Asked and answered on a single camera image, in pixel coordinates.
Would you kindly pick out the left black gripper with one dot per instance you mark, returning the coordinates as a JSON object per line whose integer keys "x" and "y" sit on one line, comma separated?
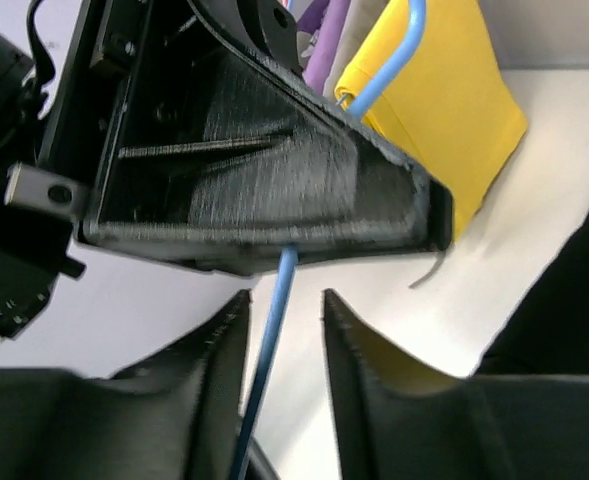
{"x": 74, "y": 167}

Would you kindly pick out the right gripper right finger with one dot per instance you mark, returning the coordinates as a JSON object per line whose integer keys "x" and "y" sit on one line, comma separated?
{"x": 398, "y": 418}

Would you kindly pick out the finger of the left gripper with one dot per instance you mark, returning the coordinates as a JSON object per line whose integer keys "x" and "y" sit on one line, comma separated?
{"x": 264, "y": 30}
{"x": 232, "y": 159}

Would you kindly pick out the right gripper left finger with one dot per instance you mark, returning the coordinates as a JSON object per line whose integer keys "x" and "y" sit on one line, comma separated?
{"x": 172, "y": 415}

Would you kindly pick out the light blue wire hanger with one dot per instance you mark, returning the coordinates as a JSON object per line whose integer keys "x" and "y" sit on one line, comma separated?
{"x": 358, "y": 107}

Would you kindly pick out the black trousers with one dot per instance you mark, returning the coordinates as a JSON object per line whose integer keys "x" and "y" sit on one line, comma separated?
{"x": 548, "y": 333}

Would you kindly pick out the purple trousers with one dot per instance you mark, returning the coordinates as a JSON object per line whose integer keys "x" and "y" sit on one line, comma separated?
{"x": 318, "y": 34}

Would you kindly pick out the yellow trousers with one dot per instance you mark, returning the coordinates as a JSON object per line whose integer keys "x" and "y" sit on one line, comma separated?
{"x": 450, "y": 109}

